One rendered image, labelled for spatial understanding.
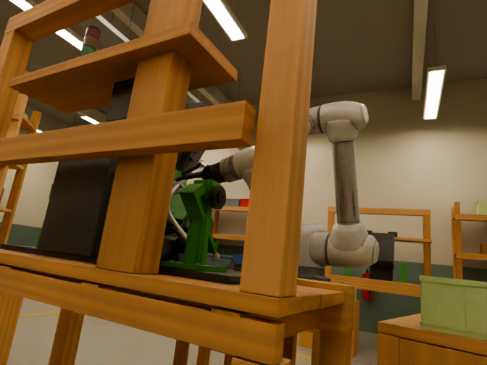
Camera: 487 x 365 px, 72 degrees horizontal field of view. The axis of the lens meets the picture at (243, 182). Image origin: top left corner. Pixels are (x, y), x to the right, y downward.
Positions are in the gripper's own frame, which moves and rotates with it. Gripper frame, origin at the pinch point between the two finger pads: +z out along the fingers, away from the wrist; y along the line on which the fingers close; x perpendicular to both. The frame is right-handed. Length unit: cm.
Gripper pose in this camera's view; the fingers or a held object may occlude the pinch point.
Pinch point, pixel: (179, 185)
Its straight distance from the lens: 130.7
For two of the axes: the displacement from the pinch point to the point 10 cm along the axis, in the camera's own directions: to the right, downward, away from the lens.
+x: -2.5, 4.7, -8.4
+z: -8.7, 2.7, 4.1
